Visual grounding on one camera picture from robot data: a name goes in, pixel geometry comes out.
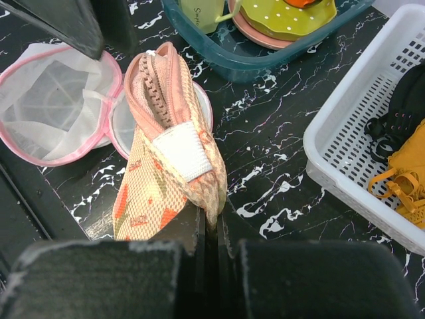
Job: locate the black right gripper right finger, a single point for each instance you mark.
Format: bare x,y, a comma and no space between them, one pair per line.
307,279

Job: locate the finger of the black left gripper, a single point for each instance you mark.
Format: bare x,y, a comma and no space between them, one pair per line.
73,22
114,19

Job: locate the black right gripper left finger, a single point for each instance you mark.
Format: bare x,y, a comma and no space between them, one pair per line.
159,278

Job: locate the floral mesh laundry bag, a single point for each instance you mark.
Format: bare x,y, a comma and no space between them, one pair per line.
174,162

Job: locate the white pink-trimmed laundry bag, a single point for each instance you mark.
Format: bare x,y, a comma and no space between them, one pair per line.
57,105

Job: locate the mustard yellow bra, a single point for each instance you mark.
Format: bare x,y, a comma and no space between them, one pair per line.
405,178

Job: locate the black bra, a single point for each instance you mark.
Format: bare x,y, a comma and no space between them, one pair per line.
405,112

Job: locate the light green mug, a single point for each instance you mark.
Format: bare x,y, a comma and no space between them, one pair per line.
207,14

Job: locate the teal transparent plastic bin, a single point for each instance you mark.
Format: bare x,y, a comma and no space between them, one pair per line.
238,59

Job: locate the pink plate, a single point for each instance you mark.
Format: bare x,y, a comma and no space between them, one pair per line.
256,36

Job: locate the lime green dotted plate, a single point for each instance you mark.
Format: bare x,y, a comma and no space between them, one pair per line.
282,21

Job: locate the orange mug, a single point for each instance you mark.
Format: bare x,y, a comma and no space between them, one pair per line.
300,4

